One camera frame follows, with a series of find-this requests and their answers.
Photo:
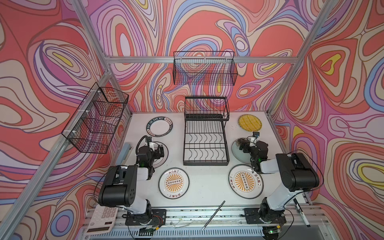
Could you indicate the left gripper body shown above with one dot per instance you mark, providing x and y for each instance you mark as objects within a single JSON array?
[{"x": 154, "y": 155}]

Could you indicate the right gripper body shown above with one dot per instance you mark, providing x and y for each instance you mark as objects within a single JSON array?
[{"x": 247, "y": 149}]

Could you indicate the pale green flower plate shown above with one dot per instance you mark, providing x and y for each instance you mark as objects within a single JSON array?
[{"x": 238, "y": 150}]

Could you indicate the yellow striped plate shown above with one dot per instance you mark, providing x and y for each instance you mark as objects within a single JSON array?
[{"x": 250, "y": 123}]

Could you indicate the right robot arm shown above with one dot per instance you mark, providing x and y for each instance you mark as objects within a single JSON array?
[{"x": 296, "y": 172}]

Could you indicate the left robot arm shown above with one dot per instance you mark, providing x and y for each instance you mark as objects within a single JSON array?
[{"x": 119, "y": 189}]

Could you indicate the white plate under left gripper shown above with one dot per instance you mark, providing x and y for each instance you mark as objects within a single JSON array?
[{"x": 159, "y": 162}]

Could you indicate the light blue sponge block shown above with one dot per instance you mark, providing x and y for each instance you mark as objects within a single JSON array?
[{"x": 125, "y": 152}]

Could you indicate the black rimmed lettered plate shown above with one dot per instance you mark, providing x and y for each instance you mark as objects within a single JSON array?
[{"x": 159, "y": 126}]

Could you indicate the right orange sunburst plate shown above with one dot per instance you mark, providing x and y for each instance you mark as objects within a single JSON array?
[{"x": 246, "y": 183}]

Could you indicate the orange sunburst plate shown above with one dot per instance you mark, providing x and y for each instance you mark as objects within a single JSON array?
[
  {"x": 246, "y": 183},
  {"x": 174, "y": 183}
]

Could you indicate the left orange sunburst plate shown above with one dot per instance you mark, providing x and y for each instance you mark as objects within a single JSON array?
[{"x": 174, "y": 183}]

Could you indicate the black marker pen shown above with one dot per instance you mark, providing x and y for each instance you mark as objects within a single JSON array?
[{"x": 301, "y": 212}]

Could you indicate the white calculator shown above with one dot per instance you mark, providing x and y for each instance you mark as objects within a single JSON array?
[{"x": 102, "y": 221}]

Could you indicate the metal rod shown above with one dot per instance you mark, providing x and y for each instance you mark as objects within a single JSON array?
[{"x": 213, "y": 215}]

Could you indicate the black wire dish rack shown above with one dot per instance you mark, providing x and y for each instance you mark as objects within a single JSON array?
[{"x": 205, "y": 141}]

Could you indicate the left wall wire basket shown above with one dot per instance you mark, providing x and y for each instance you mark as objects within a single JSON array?
[{"x": 92, "y": 128}]

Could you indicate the wall wire basket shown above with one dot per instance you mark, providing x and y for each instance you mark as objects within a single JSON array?
[
  {"x": 92, "y": 128},
  {"x": 204, "y": 68}
]

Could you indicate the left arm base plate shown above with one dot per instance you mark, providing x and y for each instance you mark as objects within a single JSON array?
[{"x": 153, "y": 218}]

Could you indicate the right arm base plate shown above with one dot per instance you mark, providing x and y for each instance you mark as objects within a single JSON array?
[{"x": 257, "y": 216}]

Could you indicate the back wall wire basket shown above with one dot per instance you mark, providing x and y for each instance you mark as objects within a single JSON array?
[{"x": 204, "y": 68}]

